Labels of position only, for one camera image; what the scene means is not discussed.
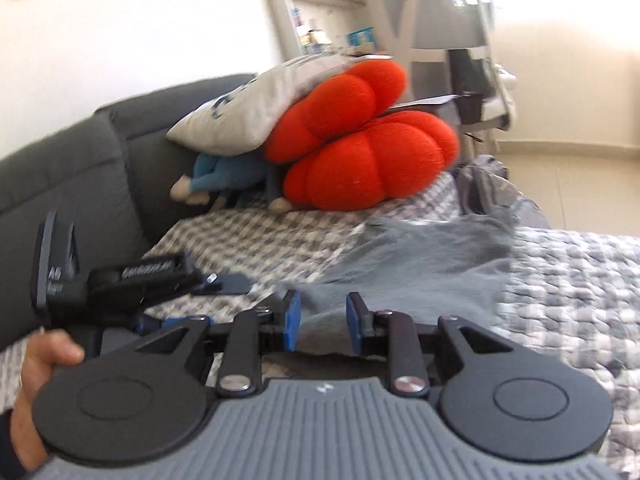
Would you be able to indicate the white paper sheet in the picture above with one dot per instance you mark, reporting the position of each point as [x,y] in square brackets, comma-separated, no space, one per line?
[425,102]

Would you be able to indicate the white printed pillow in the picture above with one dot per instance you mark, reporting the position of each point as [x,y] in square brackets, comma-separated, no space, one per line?
[250,105]

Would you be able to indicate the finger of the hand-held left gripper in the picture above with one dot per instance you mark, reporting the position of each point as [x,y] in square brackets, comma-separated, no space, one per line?
[227,285]
[160,322]

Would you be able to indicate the grey checkered quilt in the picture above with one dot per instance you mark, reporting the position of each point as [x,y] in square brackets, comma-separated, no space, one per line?
[575,285]

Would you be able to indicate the white office chair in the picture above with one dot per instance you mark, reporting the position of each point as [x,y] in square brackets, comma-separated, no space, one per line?
[440,20]

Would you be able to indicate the person's left hand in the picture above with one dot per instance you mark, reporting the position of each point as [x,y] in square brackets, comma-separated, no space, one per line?
[35,380]

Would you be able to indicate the dark grey sofa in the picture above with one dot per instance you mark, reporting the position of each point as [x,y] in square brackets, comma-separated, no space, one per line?
[75,160]

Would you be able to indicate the orange pumpkin cushion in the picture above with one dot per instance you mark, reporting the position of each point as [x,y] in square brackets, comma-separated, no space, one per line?
[340,105]
[370,160]

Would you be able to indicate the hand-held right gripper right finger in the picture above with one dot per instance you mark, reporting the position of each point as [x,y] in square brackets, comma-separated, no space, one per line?
[354,323]

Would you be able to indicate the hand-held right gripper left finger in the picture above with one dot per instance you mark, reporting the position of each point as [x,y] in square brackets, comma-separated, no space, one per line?
[293,321]

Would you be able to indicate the small blue box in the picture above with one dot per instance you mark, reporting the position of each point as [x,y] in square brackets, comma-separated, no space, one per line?
[361,39]

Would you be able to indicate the blue plush toy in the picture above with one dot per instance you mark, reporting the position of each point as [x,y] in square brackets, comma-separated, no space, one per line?
[220,175]

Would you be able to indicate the grey printed backpack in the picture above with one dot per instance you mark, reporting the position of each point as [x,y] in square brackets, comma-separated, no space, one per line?
[490,185]

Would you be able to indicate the grey sweater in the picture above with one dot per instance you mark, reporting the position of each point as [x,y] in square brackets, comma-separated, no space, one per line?
[410,270]

